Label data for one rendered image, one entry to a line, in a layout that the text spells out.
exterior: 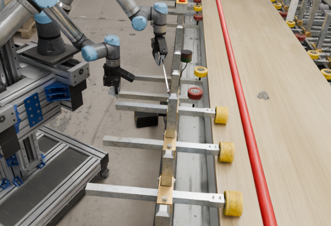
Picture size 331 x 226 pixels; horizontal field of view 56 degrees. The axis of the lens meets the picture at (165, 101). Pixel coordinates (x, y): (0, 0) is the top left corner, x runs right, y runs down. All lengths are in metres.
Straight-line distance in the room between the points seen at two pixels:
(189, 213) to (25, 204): 1.06
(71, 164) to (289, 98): 1.46
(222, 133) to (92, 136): 1.59
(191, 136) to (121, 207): 0.75
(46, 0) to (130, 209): 1.46
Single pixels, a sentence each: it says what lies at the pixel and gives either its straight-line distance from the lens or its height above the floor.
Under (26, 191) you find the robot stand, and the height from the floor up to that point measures 0.21.
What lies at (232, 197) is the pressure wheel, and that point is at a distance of 1.09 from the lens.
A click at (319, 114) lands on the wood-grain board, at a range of 1.76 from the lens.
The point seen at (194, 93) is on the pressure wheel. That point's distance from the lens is 1.68.
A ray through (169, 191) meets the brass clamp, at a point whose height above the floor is 0.97.
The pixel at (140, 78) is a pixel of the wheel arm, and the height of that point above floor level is 0.82.
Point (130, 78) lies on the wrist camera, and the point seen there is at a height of 0.96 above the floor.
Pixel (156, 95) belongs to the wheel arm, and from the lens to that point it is 1.72.
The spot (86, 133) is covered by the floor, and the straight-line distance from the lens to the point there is 2.85.
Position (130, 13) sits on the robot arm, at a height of 1.28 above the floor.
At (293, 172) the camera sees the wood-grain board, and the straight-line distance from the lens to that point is 1.37.
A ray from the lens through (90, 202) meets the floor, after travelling 2.32.
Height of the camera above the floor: 1.80
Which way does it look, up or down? 34 degrees down
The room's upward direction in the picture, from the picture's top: 3 degrees clockwise
